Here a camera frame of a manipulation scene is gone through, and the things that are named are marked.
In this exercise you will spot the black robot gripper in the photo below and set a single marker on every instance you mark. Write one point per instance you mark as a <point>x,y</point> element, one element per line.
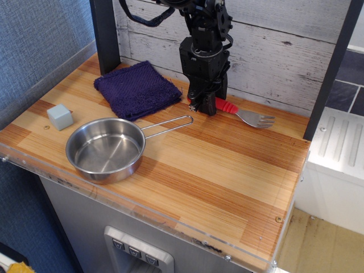
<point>207,75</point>

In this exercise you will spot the red handled metal fork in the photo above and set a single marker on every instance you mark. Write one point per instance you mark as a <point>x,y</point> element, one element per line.
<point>251,118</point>

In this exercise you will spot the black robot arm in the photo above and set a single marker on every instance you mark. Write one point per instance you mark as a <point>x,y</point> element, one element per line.
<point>208,22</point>

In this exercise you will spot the clear acrylic table edge guard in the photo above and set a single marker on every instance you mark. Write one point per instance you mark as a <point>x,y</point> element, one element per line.
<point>218,210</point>

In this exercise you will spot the purple folded towel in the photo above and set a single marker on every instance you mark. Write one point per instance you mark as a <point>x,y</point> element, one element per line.
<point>137,91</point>

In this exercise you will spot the small steel pan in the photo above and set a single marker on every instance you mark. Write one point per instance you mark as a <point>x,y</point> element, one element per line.
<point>109,150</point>

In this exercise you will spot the pale grey cube block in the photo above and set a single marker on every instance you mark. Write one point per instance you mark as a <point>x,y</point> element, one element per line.
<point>60,117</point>

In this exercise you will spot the white ribbed side unit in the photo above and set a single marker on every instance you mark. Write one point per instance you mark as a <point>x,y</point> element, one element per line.
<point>331,186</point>

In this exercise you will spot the silver button panel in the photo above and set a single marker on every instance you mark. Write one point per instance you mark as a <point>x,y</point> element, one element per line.
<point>129,254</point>

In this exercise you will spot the yellow black object corner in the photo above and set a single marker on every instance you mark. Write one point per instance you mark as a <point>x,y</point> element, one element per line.
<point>9,265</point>

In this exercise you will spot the dark left frame post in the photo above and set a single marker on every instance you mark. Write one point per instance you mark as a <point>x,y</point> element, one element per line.
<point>105,34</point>

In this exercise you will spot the dark frame post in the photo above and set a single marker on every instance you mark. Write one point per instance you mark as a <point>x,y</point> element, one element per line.
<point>105,34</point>
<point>346,32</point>

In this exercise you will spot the dark right frame post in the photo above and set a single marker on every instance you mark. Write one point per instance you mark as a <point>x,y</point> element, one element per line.
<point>346,32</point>

